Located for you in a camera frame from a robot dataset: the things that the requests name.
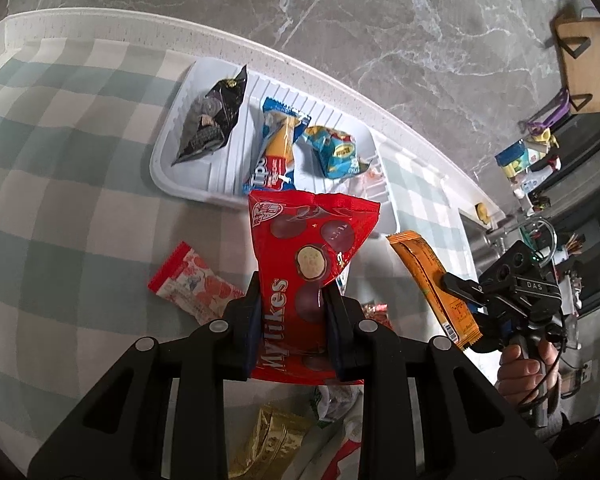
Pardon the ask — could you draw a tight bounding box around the orange snack bar wrapper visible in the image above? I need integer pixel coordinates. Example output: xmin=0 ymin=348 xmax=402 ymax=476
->
xmin=387 ymin=231 xmax=482 ymax=349

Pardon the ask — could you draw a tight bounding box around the red Mylikes candy bag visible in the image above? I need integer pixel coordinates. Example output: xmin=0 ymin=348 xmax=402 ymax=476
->
xmin=249 ymin=190 xmax=380 ymax=386

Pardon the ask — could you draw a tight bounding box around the blue panda snack bag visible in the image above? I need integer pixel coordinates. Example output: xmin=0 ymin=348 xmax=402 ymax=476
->
xmin=303 ymin=126 xmax=370 ymax=180

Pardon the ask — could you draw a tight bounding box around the blue yellow snack packet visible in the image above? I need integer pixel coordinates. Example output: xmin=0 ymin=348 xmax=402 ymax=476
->
xmin=242 ymin=96 xmax=311 ymax=195

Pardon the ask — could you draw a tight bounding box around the black snack bag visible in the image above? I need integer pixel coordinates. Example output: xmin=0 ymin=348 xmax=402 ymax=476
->
xmin=172 ymin=65 xmax=248 ymax=165

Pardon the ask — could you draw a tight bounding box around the person's right hand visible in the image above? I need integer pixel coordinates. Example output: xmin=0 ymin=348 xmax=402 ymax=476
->
xmin=495 ymin=339 xmax=560 ymax=406

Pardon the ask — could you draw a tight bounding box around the grey crumpled snack packet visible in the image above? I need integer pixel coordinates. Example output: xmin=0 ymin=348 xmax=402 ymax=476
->
xmin=311 ymin=385 xmax=363 ymax=424

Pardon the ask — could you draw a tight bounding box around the white red striped snack bag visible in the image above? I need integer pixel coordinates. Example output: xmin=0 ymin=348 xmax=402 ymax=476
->
xmin=284 ymin=410 xmax=366 ymax=480

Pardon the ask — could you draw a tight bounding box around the gold foil snack packet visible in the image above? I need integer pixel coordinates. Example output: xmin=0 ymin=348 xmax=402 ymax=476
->
xmin=228 ymin=404 xmax=314 ymax=479

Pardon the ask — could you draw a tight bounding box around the white red snack packet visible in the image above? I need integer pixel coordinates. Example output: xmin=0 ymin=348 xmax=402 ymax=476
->
xmin=148 ymin=242 xmax=245 ymax=325

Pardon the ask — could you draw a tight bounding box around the wooden stool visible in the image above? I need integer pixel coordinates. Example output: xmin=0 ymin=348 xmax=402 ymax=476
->
xmin=554 ymin=16 xmax=600 ymax=114

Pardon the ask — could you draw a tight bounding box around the white plastic tray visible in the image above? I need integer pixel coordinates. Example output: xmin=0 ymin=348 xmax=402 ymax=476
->
xmin=149 ymin=58 xmax=398 ymax=234

